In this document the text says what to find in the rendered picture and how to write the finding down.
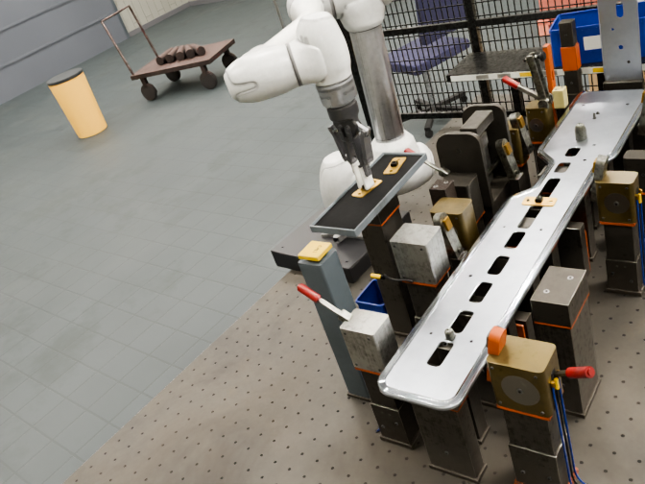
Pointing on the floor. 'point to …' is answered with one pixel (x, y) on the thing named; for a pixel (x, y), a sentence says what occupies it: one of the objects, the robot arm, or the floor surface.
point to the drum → (78, 102)
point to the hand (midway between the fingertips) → (363, 175)
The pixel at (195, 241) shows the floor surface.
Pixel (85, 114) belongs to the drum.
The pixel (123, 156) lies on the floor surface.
